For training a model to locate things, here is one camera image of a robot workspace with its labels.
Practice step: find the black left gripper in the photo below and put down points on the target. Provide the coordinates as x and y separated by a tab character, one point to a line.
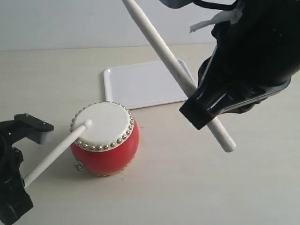
14	200

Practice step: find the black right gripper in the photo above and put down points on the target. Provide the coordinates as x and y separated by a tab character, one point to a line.
255	59

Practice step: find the long wooden drumstick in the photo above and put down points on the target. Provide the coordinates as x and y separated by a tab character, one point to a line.
179	74

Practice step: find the short wooden drumstick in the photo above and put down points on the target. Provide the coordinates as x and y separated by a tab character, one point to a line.
55	153

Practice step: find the red small drum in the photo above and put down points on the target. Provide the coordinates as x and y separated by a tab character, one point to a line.
110	143

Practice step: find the white rectangular tray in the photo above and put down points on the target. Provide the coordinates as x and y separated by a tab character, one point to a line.
141	85

